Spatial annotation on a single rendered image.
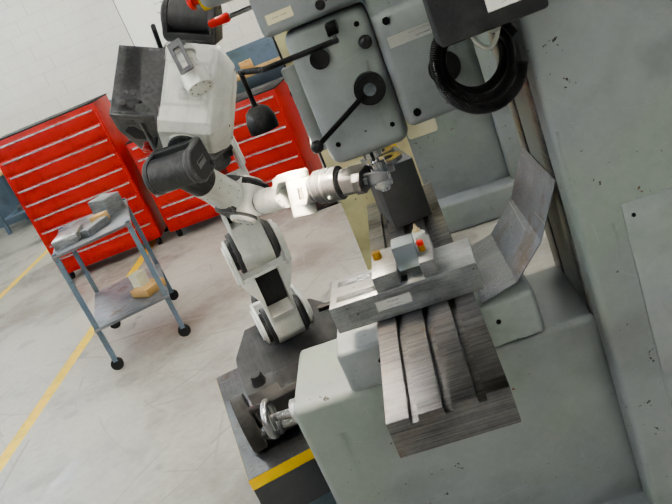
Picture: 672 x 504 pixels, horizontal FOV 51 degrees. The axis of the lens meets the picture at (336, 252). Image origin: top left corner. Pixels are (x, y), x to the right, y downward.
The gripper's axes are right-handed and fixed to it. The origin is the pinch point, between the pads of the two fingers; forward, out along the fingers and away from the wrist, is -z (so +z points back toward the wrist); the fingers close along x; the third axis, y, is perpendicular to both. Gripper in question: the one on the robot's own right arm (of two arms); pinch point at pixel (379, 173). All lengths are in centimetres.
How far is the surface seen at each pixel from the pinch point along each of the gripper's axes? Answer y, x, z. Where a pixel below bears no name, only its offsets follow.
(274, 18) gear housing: -43.0, -14.3, 4.2
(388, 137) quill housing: -10.2, -7.4, -8.3
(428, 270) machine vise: 18.0, -20.6, -12.3
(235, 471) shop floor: 125, 31, 125
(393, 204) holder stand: 19.4, 28.1, 11.9
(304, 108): -21.6, -5.8, 9.9
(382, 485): 77, -25, 19
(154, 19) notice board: -66, 740, 583
